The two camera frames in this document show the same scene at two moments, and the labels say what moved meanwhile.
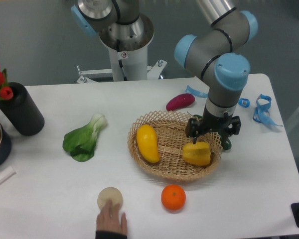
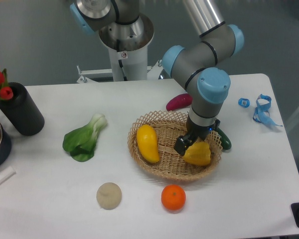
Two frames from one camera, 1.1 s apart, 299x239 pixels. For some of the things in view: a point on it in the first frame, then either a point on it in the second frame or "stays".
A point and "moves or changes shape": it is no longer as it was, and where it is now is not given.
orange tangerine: (173, 197) stays
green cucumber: (226, 146) stays
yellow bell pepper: (199, 154) stays
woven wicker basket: (170, 128) stays
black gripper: (194, 126) → (194, 132)
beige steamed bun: (109, 193) moves or changes shape
